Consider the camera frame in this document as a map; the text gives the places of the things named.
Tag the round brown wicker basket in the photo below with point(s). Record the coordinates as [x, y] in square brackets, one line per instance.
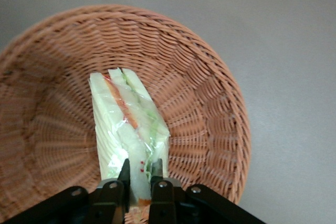
[197, 119]

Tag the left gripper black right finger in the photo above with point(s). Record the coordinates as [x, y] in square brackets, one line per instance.
[162, 203]

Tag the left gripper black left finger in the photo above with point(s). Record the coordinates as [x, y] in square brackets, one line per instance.
[105, 203]

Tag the plastic sandwich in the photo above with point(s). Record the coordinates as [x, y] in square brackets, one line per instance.
[118, 124]

